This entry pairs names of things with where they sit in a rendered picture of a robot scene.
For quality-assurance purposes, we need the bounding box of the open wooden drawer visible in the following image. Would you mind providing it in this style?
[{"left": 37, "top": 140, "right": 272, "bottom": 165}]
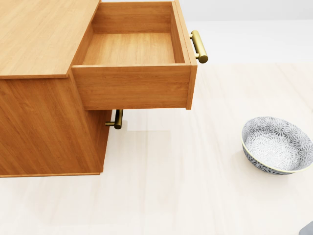
[{"left": 71, "top": 0, "right": 198, "bottom": 111}]

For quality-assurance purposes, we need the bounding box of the closed wooden drawer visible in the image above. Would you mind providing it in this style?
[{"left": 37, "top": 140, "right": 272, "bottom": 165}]
[{"left": 84, "top": 109, "right": 113, "bottom": 175}]

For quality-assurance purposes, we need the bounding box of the wooden cabinet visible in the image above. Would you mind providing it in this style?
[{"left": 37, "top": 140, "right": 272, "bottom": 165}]
[{"left": 0, "top": 0, "right": 113, "bottom": 178}]

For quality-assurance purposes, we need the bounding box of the grey floral patterned bowl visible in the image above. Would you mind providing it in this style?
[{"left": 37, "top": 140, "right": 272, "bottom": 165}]
[{"left": 241, "top": 116, "right": 313, "bottom": 176}]

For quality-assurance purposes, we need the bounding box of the short-looking brass drawer handle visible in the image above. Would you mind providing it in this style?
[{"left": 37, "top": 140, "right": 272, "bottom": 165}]
[{"left": 105, "top": 109, "right": 124, "bottom": 130}]

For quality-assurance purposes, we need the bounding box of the long brass drawer handle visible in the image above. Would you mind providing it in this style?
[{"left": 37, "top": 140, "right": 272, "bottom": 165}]
[{"left": 189, "top": 30, "right": 209, "bottom": 64}]

